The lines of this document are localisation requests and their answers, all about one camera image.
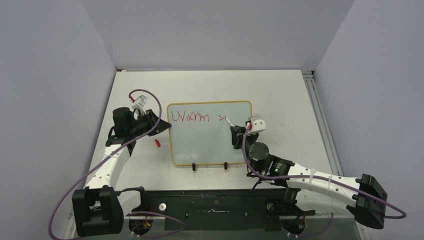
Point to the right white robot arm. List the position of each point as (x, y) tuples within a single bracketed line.
[(362, 198)]

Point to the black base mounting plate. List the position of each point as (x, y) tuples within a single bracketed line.
[(223, 210)]

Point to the yellow-framed whiteboard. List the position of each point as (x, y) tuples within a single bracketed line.
[(201, 135)]

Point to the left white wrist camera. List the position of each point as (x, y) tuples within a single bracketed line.
[(139, 103)]

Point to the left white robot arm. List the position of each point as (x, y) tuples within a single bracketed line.
[(97, 209)]

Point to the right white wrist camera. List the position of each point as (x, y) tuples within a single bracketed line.
[(256, 124)]

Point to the white red marker pen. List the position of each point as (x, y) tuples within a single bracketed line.
[(229, 122)]

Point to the aluminium rail frame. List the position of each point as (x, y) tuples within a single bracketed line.
[(325, 132)]

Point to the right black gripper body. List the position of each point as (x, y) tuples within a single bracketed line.
[(249, 140)]

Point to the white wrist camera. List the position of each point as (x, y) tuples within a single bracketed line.
[(256, 124), (139, 103)]

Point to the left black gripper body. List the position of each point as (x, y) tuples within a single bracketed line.
[(144, 124)]

